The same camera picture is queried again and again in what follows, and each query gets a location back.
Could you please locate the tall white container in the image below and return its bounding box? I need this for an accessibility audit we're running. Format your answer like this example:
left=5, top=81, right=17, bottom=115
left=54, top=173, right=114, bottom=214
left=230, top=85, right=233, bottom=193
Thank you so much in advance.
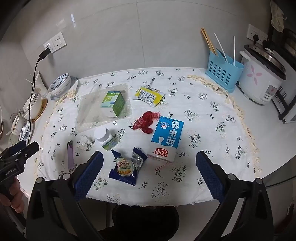
left=29, top=71, right=49, bottom=99

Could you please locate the white wall socket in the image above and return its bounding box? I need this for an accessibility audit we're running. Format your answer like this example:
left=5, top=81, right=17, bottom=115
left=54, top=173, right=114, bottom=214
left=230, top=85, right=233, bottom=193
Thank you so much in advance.
left=246, top=24, right=269, bottom=45
left=43, top=40, right=56, bottom=54
left=51, top=32, right=67, bottom=51

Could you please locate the wooden chopstick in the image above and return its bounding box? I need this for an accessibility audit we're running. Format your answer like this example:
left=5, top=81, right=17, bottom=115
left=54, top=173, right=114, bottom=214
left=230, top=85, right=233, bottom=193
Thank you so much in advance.
left=202, top=28, right=216, bottom=55
left=201, top=28, right=214, bottom=54

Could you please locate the black charger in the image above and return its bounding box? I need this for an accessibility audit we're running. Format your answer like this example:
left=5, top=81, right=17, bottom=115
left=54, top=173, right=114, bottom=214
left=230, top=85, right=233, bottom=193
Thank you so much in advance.
left=38, top=48, right=51, bottom=61

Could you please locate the blue cookie wrapper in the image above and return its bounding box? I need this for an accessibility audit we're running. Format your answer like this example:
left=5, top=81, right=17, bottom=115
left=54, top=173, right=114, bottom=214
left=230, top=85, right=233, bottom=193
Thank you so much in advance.
left=109, top=147, right=148, bottom=186

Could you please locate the clear plastic bag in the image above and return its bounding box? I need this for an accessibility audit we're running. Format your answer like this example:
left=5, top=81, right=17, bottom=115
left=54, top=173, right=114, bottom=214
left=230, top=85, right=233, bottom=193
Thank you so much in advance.
left=75, top=83, right=132, bottom=132

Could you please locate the white pot with lid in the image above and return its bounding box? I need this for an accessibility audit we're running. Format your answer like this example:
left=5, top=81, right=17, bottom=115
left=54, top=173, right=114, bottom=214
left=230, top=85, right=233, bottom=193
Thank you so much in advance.
left=22, top=93, right=43, bottom=121

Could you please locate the white flowered rice cooker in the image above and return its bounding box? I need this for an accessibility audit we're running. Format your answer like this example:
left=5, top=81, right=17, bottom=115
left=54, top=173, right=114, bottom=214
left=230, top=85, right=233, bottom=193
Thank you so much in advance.
left=238, top=44, right=287, bottom=106

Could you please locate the beige hanging cloth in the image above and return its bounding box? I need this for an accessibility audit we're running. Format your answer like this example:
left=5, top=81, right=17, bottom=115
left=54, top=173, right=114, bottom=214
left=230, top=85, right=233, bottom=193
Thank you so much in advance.
left=270, top=0, right=286, bottom=33

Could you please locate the purple lighter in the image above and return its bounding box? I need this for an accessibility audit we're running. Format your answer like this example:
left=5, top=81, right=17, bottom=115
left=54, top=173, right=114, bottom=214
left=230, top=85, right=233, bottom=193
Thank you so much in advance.
left=67, top=140, right=74, bottom=169

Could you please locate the white tissue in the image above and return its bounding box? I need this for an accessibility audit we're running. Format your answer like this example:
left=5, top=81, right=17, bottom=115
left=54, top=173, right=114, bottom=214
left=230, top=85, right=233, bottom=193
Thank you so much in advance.
left=79, top=135, right=93, bottom=149

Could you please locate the black cable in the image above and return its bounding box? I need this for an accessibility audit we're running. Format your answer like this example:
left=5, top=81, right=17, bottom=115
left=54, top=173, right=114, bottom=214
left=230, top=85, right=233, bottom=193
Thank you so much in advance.
left=22, top=59, right=40, bottom=121

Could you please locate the green white medicine box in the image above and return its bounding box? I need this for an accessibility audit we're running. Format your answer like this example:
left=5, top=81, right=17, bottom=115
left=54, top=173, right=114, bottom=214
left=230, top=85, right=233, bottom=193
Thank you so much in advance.
left=100, top=90, right=126, bottom=117

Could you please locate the black appliance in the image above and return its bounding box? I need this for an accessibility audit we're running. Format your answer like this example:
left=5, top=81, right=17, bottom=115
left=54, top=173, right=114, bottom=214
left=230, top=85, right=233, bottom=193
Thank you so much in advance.
left=268, top=28, right=296, bottom=88

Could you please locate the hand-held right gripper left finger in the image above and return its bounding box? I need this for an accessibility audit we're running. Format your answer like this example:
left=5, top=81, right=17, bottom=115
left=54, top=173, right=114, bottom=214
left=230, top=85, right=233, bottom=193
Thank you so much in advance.
left=26, top=151, right=104, bottom=241

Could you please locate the person's left hand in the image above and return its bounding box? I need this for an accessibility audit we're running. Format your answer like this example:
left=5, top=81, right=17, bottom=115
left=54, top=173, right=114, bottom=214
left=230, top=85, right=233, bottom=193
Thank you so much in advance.
left=0, top=176, right=25, bottom=214

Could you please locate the white floral tablecloth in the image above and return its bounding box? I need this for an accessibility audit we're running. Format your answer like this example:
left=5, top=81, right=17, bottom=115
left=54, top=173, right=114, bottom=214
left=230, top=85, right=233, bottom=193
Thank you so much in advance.
left=35, top=67, right=260, bottom=207

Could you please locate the white pill bottle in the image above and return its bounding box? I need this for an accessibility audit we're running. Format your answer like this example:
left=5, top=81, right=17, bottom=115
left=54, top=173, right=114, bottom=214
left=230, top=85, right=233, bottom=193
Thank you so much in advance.
left=93, top=128, right=118, bottom=151

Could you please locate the blue white milk carton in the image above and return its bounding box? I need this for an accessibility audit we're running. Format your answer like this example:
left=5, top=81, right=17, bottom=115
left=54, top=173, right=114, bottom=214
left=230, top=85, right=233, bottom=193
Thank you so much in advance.
left=147, top=116, right=185, bottom=164

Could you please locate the round wooden trivet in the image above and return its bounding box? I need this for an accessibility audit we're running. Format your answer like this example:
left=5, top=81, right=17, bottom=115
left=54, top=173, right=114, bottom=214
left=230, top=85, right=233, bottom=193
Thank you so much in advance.
left=30, top=98, right=48, bottom=122

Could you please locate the yellow snack packet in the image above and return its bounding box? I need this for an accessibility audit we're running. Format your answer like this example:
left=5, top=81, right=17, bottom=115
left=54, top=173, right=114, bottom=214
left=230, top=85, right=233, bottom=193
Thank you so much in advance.
left=132, top=76, right=166, bottom=107

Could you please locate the blue striped plate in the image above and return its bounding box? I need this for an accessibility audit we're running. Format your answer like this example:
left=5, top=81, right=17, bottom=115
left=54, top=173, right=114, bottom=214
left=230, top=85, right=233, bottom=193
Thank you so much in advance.
left=17, top=120, right=33, bottom=149

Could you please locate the blue patterned white bowl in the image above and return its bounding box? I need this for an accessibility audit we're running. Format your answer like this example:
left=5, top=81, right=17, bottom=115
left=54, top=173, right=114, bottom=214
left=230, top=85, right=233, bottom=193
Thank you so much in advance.
left=48, top=73, right=71, bottom=96

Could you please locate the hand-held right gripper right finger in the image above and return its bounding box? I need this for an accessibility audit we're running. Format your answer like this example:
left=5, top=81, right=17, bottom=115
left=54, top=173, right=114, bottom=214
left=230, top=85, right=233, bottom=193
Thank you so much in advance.
left=195, top=151, right=274, bottom=241

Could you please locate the red mesh net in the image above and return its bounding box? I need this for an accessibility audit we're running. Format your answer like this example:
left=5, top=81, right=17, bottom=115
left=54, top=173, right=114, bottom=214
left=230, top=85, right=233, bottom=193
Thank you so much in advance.
left=133, top=110, right=161, bottom=134

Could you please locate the blue perforated utensil holder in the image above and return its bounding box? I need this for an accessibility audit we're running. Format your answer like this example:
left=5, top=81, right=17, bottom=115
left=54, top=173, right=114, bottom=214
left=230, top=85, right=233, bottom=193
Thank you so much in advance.
left=206, top=50, right=245, bottom=93

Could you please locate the white vented appliance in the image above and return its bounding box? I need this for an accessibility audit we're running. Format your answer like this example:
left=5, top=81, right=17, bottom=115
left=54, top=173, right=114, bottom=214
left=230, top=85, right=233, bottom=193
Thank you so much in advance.
left=272, top=86, right=296, bottom=123

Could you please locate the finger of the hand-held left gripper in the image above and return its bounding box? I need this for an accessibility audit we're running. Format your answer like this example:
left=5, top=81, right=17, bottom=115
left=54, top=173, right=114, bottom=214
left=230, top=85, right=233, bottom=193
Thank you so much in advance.
left=17, top=142, right=40, bottom=161
left=7, top=141, right=28, bottom=154

